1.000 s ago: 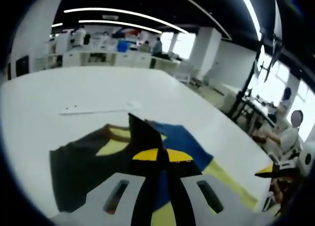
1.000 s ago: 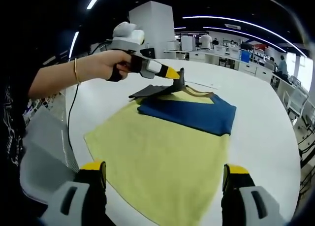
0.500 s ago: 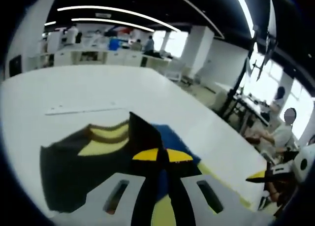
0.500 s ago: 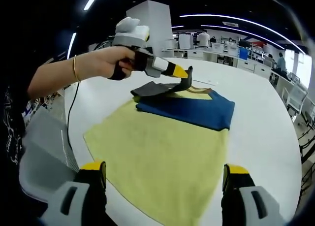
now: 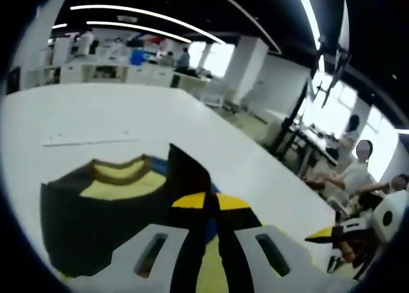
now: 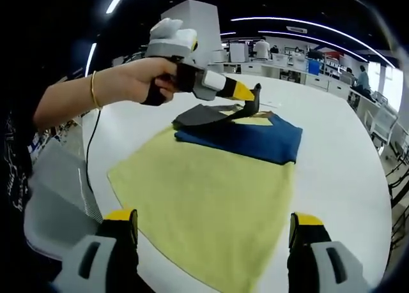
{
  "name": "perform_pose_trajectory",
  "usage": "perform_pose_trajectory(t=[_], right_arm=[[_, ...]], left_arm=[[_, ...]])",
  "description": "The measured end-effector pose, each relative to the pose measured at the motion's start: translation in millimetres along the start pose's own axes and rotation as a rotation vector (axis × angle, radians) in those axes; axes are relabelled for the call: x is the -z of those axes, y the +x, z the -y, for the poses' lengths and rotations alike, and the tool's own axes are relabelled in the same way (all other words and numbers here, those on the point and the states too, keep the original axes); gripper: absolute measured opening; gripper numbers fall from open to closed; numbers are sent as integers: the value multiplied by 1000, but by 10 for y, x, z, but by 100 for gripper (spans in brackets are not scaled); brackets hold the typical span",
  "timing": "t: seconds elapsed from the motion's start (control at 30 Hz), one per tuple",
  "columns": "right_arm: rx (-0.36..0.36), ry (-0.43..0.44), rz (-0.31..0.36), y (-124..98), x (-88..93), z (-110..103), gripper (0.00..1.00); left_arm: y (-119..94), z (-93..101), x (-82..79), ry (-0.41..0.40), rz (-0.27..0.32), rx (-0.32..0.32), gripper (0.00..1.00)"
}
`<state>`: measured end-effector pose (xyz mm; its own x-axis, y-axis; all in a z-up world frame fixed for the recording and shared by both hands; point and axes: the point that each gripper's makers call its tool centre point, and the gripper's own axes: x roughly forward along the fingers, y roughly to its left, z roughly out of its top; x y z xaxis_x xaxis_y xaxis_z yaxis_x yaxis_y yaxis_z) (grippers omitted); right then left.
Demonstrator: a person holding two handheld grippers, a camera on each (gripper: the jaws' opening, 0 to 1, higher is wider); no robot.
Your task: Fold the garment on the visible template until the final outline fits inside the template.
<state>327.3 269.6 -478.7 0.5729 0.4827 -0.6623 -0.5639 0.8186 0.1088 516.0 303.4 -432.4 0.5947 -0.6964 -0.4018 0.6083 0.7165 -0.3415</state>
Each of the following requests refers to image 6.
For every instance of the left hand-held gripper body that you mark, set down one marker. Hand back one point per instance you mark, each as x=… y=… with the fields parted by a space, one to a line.
x=172 y=42

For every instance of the white square pillar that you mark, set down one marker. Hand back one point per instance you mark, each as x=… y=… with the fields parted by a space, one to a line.
x=207 y=25
x=391 y=85

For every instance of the ceiling air vent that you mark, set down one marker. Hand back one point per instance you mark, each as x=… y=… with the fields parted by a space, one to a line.
x=297 y=28

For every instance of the yellow blue grey garment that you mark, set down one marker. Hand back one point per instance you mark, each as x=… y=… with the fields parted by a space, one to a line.
x=204 y=194

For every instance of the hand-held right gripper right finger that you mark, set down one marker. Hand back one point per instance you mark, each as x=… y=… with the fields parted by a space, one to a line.
x=319 y=261

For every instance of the white appliance box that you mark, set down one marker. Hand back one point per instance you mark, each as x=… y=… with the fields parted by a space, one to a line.
x=237 y=53

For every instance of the person's left hand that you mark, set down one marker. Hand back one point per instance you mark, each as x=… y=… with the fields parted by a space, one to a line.
x=128 y=82

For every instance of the white counter row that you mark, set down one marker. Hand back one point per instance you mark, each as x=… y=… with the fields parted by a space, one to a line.
x=319 y=80

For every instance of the ceiling light strip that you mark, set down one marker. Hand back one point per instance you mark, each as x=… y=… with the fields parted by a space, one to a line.
x=255 y=18
x=91 y=59
x=118 y=0

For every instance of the grey mesh chair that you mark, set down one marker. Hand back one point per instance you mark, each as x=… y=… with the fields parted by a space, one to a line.
x=54 y=184

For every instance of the white office chair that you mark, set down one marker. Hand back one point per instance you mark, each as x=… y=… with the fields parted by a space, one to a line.
x=383 y=120

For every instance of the person's black printed shirt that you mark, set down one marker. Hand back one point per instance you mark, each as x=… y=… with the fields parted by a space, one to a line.
x=12 y=165

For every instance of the black metal stand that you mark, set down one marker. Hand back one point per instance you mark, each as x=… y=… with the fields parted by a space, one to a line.
x=397 y=184

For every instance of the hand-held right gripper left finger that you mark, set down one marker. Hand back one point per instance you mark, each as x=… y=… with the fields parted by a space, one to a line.
x=96 y=261

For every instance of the blue storage box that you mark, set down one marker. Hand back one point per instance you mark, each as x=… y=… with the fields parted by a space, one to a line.
x=313 y=67

